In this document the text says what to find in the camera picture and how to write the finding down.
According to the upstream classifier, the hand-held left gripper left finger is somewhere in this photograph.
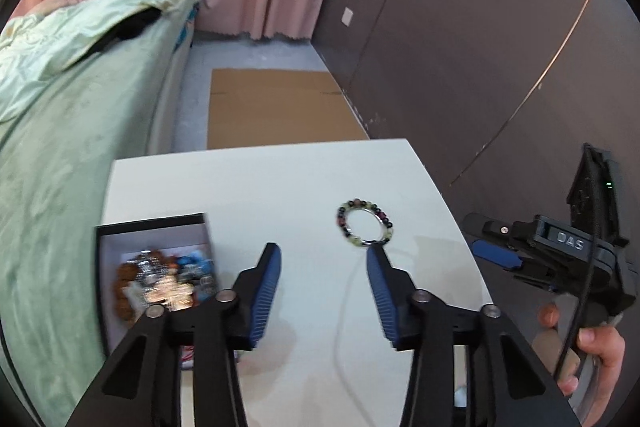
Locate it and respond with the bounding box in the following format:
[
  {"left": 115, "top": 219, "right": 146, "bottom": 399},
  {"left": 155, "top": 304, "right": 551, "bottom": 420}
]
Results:
[{"left": 65, "top": 242, "right": 282, "bottom": 427}]

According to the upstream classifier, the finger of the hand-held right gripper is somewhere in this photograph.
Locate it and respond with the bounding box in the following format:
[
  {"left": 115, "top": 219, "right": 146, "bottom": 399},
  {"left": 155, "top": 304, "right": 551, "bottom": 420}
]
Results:
[
  {"left": 462, "top": 213, "right": 538, "bottom": 244},
  {"left": 471, "top": 239, "right": 524, "bottom": 271}
]

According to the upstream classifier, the dark and green bead bracelet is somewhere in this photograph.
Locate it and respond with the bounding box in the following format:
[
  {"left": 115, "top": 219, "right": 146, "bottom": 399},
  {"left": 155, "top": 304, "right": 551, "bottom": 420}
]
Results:
[{"left": 336, "top": 199, "right": 396, "bottom": 249}]

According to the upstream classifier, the flat cardboard sheet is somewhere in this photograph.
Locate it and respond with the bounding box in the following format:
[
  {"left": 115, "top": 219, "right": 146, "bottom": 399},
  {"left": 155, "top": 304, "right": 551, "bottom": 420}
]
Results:
[{"left": 207, "top": 68, "right": 371, "bottom": 150}]

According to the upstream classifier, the black cloth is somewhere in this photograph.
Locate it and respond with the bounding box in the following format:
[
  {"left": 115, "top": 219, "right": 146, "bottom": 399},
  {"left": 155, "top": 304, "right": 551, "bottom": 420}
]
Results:
[{"left": 114, "top": 9, "right": 161, "bottom": 42}]

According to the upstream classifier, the light green quilt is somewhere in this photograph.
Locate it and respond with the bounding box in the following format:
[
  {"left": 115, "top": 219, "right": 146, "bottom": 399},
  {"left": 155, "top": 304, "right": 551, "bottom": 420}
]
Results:
[{"left": 0, "top": 0, "right": 198, "bottom": 138}]

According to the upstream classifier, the bed with green sheet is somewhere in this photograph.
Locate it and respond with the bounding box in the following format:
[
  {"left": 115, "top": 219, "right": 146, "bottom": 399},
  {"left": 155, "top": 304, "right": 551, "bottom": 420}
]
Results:
[{"left": 0, "top": 0, "right": 201, "bottom": 425}]

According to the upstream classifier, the brown red bead bracelets pile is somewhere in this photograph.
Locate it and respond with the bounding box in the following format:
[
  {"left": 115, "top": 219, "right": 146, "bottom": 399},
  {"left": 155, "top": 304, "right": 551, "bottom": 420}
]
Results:
[{"left": 115, "top": 249, "right": 176, "bottom": 323}]

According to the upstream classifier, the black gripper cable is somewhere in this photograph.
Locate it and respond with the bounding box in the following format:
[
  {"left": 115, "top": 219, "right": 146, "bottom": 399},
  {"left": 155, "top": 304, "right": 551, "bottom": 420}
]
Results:
[{"left": 552, "top": 147, "right": 608, "bottom": 380}]

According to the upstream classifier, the person's right hand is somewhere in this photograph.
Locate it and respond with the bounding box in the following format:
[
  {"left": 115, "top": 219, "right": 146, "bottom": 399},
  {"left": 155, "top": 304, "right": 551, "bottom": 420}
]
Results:
[{"left": 537, "top": 302, "right": 626, "bottom": 425}]

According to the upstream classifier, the silver chain jewelry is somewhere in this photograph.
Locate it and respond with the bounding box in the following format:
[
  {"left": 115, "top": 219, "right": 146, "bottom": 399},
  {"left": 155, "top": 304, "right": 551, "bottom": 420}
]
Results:
[{"left": 132, "top": 257, "right": 196, "bottom": 313}]

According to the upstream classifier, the black jewelry box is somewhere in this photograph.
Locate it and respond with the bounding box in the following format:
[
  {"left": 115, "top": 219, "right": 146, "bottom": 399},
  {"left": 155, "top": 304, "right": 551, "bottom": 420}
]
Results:
[{"left": 95, "top": 212, "right": 221, "bottom": 358}]

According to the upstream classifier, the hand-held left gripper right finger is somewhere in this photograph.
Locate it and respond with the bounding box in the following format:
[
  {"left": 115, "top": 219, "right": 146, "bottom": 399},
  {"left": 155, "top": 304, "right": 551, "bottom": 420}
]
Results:
[{"left": 366, "top": 244, "right": 583, "bottom": 427}]

